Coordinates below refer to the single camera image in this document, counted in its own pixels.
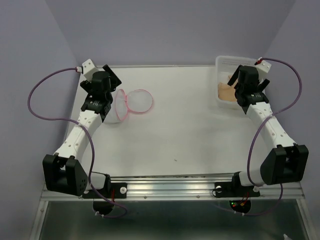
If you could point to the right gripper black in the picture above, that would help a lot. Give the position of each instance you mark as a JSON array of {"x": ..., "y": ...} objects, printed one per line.
[{"x": 260, "y": 87}]

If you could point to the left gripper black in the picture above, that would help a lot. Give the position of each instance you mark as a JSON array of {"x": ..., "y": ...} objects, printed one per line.
[{"x": 114, "y": 81}]

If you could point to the beige bra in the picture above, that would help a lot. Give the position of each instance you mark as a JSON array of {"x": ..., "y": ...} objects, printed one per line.
[{"x": 226, "y": 92}]

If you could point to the white mesh laundry bag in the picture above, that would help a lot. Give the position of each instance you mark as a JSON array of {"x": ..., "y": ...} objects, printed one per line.
[{"x": 138, "y": 101}]

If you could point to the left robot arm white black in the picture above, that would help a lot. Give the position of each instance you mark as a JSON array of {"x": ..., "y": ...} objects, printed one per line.
[{"x": 63, "y": 171}]

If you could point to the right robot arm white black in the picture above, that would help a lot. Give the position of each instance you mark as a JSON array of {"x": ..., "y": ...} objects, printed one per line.
[{"x": 286, "y": 161}]

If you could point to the white plastic basket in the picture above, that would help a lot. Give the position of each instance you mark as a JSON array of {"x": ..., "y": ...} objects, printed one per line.
[{"x": 225, "y": 66}]

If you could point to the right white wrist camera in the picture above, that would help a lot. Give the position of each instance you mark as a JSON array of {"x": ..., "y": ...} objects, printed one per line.
[{"x": 263, "y": 67}]

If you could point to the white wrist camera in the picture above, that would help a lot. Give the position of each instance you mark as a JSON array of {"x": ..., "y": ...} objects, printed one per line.
[
  {"x": 88, "y": 69},
  {"x": 263, "y": 67}
]

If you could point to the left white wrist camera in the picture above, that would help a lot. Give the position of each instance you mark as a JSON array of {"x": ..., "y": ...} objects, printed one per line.
[{"x": 88, "y": 69}]

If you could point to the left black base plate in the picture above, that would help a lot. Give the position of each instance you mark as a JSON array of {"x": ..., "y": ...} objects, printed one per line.
[{"x": 110, "y": 192}]

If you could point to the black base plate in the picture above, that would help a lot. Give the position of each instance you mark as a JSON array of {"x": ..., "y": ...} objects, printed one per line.
[
  {"x": 110, "y": 192},
  {"x": 225, "y": 189}
]

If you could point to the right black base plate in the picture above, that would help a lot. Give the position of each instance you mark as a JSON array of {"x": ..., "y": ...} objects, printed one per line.
[{"x": 225, "y": 189}]

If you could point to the aluminium mounting rail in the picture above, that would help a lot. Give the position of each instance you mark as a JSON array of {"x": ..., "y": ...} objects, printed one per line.
[{"x": 180, "y": 188}]

